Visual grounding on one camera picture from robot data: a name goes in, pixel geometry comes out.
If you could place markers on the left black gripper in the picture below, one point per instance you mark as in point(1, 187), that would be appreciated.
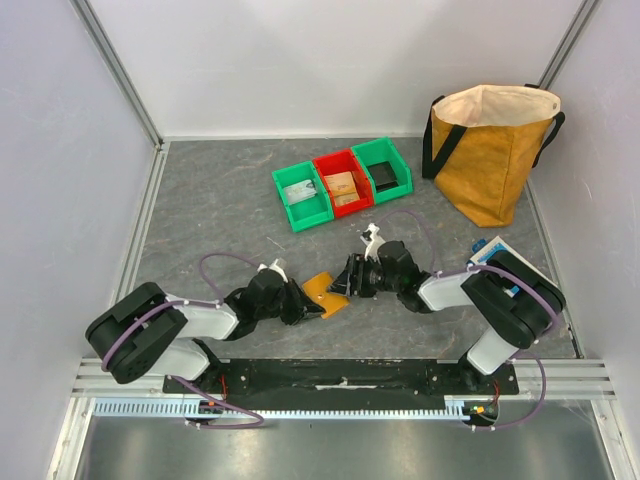
point(302, 308)

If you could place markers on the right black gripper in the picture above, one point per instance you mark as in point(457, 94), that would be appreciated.
point(356, 275)

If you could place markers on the orange leather card holder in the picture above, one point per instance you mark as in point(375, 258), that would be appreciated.
point(317, 289)

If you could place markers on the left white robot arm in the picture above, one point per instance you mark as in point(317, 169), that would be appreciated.
point(151, 330)

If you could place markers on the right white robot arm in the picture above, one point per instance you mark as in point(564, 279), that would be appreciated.
point(518, 303)

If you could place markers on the brown cards in red bin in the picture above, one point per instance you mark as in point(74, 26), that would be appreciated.
point(343, 188)

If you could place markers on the red plastic bin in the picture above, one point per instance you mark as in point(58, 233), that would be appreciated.
point(341, 161)

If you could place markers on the left green plastic bin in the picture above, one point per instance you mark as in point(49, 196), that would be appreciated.
point(312, 212)

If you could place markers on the green plastic bin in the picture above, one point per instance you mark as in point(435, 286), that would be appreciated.
point(312, 212)
point(384, 150)

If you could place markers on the black wallet in bin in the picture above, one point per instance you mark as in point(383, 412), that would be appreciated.
point(383, 176)

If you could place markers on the right green plastic bin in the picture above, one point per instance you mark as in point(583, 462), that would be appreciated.
point(384, 150)

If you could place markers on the blue razor package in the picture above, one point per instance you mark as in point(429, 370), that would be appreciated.
point(483, 250)

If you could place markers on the mustard tote bag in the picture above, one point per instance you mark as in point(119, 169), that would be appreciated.
point(480, 145)

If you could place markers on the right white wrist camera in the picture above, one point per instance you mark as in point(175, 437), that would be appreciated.
point(372, 241)

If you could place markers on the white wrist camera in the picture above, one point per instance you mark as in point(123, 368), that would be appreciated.
point(278, 266)
point(372, 241)

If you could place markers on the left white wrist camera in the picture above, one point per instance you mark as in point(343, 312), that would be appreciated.
point(278, 266)

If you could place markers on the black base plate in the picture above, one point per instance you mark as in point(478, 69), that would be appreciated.
point(350, 384)

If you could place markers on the slotted cable duct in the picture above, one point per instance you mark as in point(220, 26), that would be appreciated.
point(195, 409)

